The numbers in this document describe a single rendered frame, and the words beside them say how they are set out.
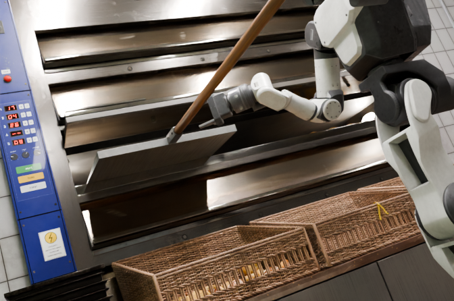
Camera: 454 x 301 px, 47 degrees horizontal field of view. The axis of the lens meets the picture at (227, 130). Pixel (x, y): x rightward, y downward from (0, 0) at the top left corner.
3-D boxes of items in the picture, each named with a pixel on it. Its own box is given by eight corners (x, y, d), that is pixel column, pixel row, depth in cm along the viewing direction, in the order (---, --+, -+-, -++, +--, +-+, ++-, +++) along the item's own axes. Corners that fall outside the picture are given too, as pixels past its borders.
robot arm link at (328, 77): (331, 115, 203) (327, 58, 200) (351, 117, 191) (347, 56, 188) (305, 119, 199) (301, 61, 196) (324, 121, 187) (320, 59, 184)
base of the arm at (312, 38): (341, 51, 199) (337, 21, 199) (361, 45, 187) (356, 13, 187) (306, 55, 194) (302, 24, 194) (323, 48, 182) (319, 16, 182)
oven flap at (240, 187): (93, 250, 195) (78, 207, 206) (429, 154, 275) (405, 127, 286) (93, 244, 192) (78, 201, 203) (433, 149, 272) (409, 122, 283)
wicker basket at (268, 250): (128, 339, 186) (108, 263, 194) (261, 289, 212) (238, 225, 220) (166, 329, 145) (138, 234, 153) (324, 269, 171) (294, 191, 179)
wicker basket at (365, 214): (268, 287, 213) (245, 222, 221) (372, 248, 238) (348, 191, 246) (329, 268, 172) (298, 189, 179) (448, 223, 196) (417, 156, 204)
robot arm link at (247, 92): (240, 94, 178) (270, 81, 177) (235, 79, 187) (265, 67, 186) (250, 119, 185) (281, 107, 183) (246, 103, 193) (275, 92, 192)
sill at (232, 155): (75, 200, 206) (73, 190, 207) (404, 122, 287) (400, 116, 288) (77, 196, 201) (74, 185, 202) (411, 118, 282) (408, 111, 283)
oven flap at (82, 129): (67, 123, 195) (63, 148, 211) (409, 65, 276) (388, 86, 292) (65, 117, 196) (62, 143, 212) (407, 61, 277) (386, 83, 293)
